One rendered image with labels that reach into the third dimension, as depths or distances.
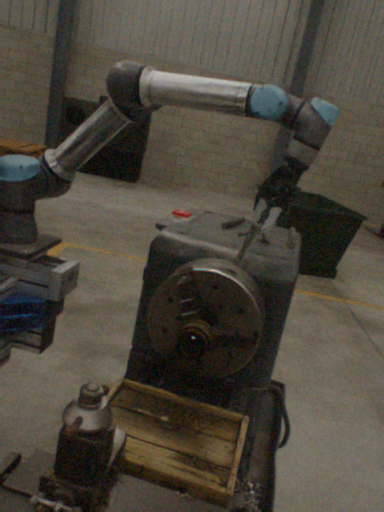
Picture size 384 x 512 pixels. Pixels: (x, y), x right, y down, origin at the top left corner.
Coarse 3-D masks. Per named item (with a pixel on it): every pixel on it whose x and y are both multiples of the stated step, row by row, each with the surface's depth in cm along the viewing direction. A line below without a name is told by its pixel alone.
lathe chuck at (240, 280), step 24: (192, 264) 140; (216, 264) 138; (168, 288) 137; (216, 288) 134; (240, 288) 132; (168, 312) 138; (216, 312) 135; (240, 312) 134; (264, 312) 141; (168, 336) 140; (192, 360) 140; (216, 360) 138; (240, 360) 137
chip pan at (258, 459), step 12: (264, 396) 215; (276, 396) 217; (264, 408) 206; (276, 408) 208; (264, 420) 198; (264, 432) 190; (264, 444) 183; (252, 456) 175; (264, 456) 177; (252, 468) 169; (264, 468) 171; (252, 480) 164; (264, 480) 165
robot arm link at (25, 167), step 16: (0, 160) 141; (16, 160) 143; (32, 160) 145; (0, 176) 140; (16, 176) 140; (32, 176) 142; (48, 176) 150; (0, 192) 141; (16, 192) 141; (32, 192) 144
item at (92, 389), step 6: (90, 384) 80; (96, 384) 80; (84, 390) 80; (90, 390) 80; (96, 390) 80; (102, 390) 81; (84, 396) 80; (90, 396) 79; (96, 396) 80; (102, 396) 81; (78, 402) 80; (84, 402) 80; (90, 402) 80; (96, 402) 80; (102, 402) 81; (90, 408) 80
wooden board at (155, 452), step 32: (128, 384) 136; (128, 416) 124; (160, 416) 127; (192, 416) 130; (224, 416) 132; (128, 448) 113; (160, 448) 116; (192, 448) 118; (224, 448) 120; (160, 480) 106; (192, 480) 105; (224, 480) 110
